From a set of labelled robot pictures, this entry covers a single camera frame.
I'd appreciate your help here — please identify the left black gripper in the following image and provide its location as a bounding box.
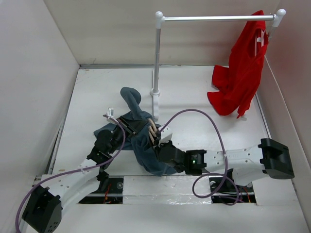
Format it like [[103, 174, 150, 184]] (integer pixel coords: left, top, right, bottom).
[[108, 116, 147, 154]]

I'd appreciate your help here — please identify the blue grey t shirt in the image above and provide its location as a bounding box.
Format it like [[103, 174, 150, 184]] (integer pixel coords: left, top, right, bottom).
[[88, 87, 177, 177]]

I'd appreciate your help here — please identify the beige wooden hanger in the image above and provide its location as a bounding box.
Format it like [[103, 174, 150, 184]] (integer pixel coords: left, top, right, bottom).
[[148, 118, 158, 146]]

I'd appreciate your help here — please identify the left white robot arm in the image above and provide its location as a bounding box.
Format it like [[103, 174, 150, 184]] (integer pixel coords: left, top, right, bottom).
[[21, 116, 148, 233]]

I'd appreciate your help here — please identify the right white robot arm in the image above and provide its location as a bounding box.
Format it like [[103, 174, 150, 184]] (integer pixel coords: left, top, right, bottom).
[[155, 138, 294, 191]]

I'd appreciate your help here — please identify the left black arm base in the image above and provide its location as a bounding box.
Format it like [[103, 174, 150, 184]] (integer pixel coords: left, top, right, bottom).
[[79, 176, 124, 204]]

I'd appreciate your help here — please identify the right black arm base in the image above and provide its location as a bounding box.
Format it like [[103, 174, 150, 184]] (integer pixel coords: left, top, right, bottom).
[[210, 177, 257, 205]]

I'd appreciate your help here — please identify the red t shirt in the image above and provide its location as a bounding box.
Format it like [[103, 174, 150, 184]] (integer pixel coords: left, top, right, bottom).
[[207, 21, 269, 117]]

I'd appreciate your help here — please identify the white hanger under red shirt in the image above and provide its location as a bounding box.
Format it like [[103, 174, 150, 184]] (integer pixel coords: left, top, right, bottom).
[[254, 29, 267, 56]]

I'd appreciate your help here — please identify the white clothes rack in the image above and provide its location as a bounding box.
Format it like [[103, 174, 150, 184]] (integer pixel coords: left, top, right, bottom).
[[150, 9, 286, 120]]

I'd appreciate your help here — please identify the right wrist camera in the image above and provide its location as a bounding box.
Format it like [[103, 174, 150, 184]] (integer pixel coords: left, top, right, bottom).
[[158, 126, 173, 146]]

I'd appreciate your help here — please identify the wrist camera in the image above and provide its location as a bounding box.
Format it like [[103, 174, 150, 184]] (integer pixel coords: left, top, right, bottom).
[[158, 126, 173, 146], [103, 107, 114, 124]]

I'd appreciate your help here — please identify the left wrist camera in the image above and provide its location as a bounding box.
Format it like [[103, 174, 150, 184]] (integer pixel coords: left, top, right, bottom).
[[103, 107, 114, 124]]

